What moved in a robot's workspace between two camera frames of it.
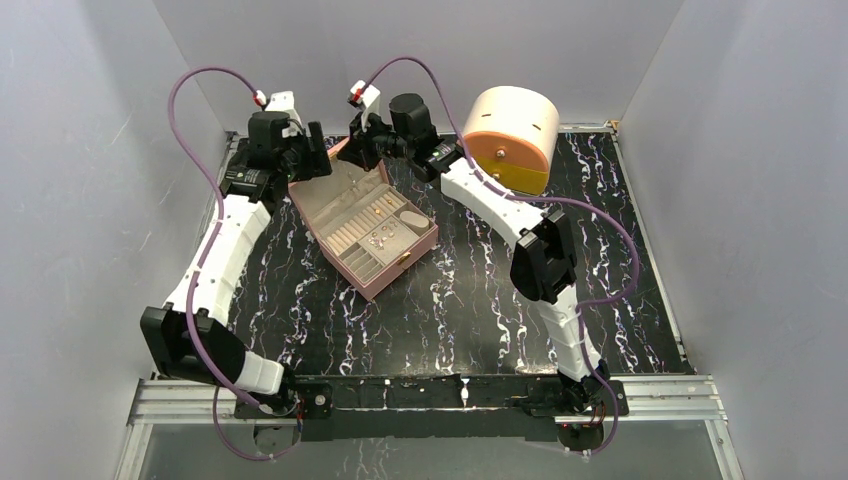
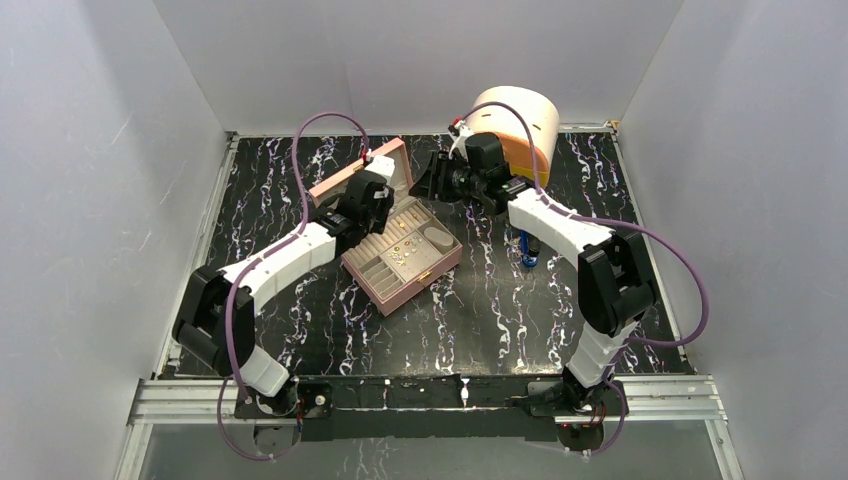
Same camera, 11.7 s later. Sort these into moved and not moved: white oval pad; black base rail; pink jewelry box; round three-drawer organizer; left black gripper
Moved: left black gripper; white oval pad; pink jewelry box
Not moved: black base rail; round three-drawer organizer
